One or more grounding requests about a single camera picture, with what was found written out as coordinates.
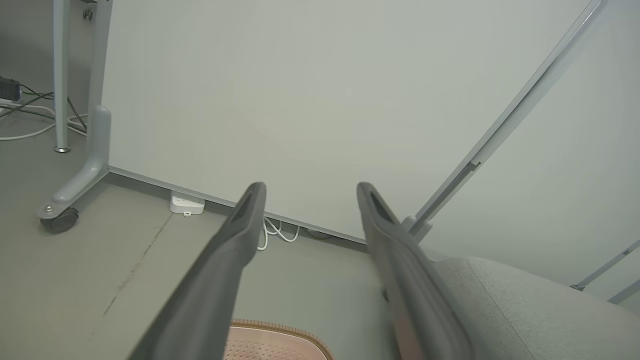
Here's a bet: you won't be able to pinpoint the wide white partition panel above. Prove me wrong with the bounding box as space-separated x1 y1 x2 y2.
37 0 608 246

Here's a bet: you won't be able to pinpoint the black power adapter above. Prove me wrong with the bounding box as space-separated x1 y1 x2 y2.
0 75 23 104

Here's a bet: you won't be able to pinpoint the long white floor cable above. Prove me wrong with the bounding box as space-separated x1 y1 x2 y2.
0 104 89 142

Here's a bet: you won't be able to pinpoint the white partition panel grey frame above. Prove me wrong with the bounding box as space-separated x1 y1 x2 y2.
412 0 640 303

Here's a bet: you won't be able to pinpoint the grey partition frame bars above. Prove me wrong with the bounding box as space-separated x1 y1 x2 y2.
571 240 640 305

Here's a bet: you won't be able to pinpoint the white round table leg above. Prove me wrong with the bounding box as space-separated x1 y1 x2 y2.
52 0 72 154

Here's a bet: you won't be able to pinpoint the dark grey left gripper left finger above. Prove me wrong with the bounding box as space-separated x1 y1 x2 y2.
129 182 267 360

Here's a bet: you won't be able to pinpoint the grey upholstered seat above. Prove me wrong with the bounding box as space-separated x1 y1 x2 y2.
382 256 640 360

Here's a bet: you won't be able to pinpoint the looped white cable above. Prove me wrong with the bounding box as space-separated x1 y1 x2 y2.
256 217 301 251

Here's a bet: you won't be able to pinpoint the pink woven laundry basket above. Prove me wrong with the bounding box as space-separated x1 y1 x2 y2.
222 320 335 360

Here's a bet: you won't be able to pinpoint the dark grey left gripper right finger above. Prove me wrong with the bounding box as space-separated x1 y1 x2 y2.
356 182 476 360

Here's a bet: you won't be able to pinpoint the dark grey caster wheel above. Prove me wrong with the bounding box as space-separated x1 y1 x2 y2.
40 207 80 234

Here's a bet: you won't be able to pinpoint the white power strip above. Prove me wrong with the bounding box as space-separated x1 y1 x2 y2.
169 192 206 217

